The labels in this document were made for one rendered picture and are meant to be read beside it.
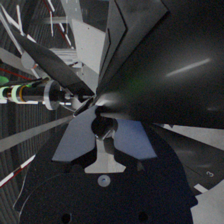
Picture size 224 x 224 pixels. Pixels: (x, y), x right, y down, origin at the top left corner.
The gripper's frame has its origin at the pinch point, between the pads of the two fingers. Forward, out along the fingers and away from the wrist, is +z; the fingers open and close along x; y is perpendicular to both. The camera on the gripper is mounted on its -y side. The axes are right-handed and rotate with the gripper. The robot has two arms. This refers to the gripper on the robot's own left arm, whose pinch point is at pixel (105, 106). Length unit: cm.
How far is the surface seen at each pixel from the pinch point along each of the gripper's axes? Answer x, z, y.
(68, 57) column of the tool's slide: -31, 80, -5
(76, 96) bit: -6.8, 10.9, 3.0
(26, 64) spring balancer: -72, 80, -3
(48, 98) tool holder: -12.0, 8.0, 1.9
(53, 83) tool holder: -11.7, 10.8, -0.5
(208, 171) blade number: 21.2, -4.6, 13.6
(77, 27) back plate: -14, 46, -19
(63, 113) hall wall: -516, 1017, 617
